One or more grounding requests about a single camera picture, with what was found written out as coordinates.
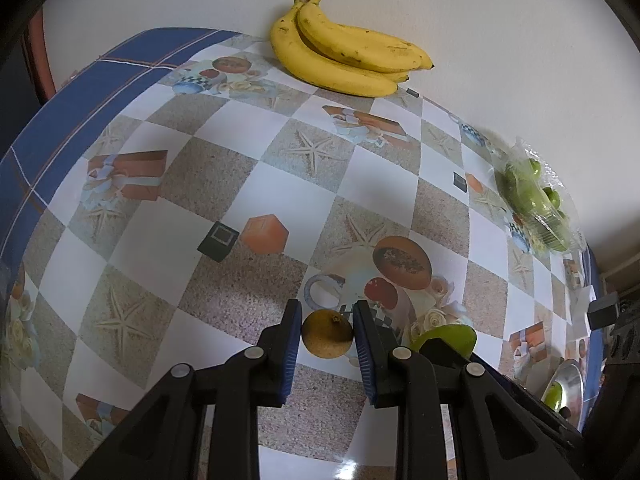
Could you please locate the red-brown wooden chair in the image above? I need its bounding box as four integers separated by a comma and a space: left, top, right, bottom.
22, 7, 58, 103

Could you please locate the black power adapter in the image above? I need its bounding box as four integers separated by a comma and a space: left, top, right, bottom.
586, 294, 621, 331

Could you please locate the round metal basin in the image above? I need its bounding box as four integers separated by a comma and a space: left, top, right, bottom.
540, 360, 585, 433

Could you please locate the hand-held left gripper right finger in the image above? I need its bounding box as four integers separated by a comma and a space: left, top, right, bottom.
352, 299, 587, 480

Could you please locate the brown round fruit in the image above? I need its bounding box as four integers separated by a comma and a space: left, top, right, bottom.
301, 309, 355, 359

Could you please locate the bag of green fruit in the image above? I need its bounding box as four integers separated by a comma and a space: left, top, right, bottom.
492, 135, 586, 258

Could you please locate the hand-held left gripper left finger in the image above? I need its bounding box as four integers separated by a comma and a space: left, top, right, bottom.
72, 299, 303, 480

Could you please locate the yellow banana bunch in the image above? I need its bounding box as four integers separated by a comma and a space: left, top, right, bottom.
270, 0, 435, 98

